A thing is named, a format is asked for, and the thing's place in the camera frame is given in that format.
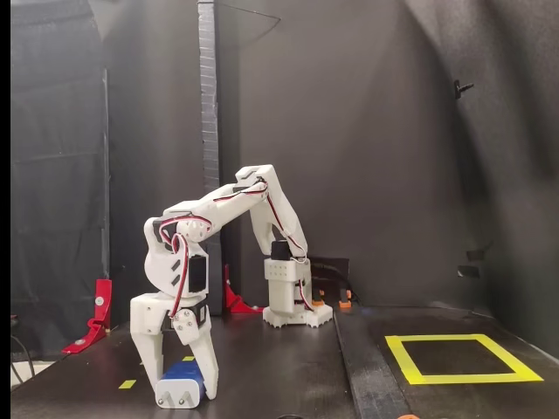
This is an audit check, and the red angled bracket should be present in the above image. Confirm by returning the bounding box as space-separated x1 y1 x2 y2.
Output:
60 278 114 355

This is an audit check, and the red white black servo cable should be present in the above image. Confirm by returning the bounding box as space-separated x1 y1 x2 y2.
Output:
212 179 316 312
158 215 190 319

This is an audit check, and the blue white charger block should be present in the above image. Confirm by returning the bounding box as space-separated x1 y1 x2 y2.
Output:
155 361 206 410

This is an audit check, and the red screw clamp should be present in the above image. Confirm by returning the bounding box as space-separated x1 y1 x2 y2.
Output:
224 263 265 315

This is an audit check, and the dark fabric sheet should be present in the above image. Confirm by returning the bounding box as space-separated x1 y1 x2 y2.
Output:
10 0 110 363

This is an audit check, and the black foam post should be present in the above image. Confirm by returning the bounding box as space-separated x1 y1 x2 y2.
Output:
197 0 226 316

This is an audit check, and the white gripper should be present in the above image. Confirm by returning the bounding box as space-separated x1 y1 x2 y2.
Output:
129 291 219 402

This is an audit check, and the black flat strip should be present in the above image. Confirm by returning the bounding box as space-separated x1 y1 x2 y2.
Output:
333 307 414 419

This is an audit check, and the yellow tape square outline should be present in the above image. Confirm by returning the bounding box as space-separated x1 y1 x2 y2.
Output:
383 333 545 386

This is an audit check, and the black backdrop cloth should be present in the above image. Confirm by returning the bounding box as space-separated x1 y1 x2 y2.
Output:
102 0 559 363

